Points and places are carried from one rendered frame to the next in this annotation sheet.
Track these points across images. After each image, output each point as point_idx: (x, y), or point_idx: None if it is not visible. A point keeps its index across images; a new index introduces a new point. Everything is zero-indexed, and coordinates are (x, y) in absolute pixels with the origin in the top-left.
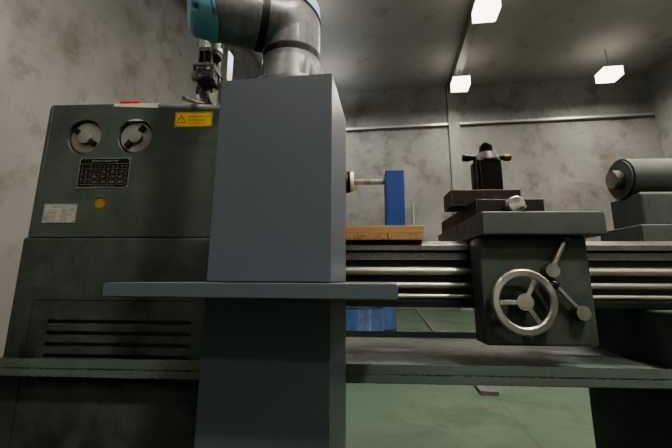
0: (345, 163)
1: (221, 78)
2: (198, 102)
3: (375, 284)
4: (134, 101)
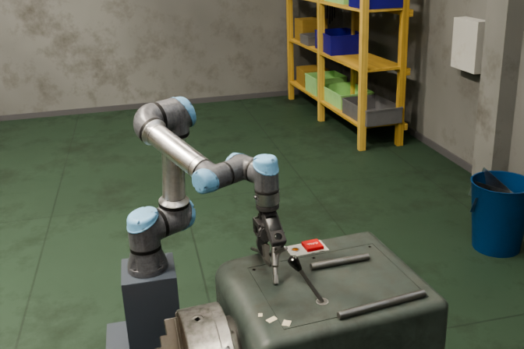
0: (124, 308)
1: (258, 230)
2: (259, 252)
3: (113, 322)
4: (305, 241)
